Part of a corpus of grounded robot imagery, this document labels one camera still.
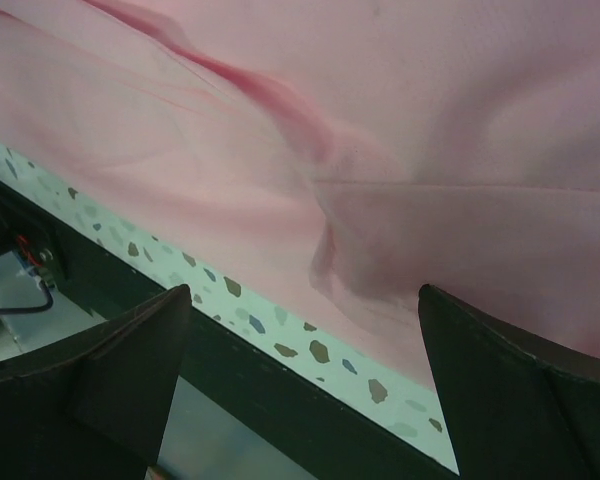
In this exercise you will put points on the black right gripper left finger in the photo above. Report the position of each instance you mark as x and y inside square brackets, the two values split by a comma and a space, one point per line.
[95, 404]

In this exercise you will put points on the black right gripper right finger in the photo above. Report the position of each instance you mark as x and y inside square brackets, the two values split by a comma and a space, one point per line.
[516, 405]

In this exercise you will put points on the pink t shirt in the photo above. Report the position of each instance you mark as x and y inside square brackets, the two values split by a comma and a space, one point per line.
[335, 156]

